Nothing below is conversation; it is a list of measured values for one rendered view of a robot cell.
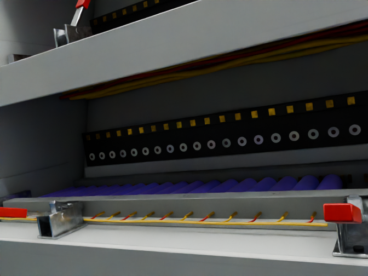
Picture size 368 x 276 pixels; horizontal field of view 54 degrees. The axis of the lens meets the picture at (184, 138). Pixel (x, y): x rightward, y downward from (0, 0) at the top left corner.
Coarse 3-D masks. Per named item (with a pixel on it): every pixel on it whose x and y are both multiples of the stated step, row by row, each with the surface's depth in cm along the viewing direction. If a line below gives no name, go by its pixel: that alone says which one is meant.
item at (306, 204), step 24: (240, 192) 30; (264, 192) 29; (288, 192) 28; (312, 192) 27; (336, 192) 26; (360, 192) 25; (96, 216) 35; (120, 216) 35; (144, 216) 34; (168, 216) 33; (192, 216) 31; (216, 216) 30; (240, 216) 29; (264, 216) 28; (288, 216) 27; (312, 216) 25
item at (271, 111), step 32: (352, 96) 37; (128, 128) 51; (160, 128) 48; (192, 128) 46; (224, 128) 44; (256, 128) 42; (288, 128) 40; (320, 128) 39; (96, 160) 55; (128, 160) 52
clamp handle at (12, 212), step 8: (0, 208) 30; (8, 208) 30; (16, 208) 31; (56, 208) 35; (0, 216) 30; (8, 216) 30; (16, 216) 31; (24, 216) 32; (40, 216) 33; (48, 216) 34
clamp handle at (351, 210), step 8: (352, 200) 21; (360, 200) 21; (328, 208) 16; (336, 208) 16; (344, 208) 16; (352, 208) 16; (360, 208) 21; (328, 216) 16; (336, 216) 16; (344, 216) 16; (352, 216) 15; (360, 216) 18
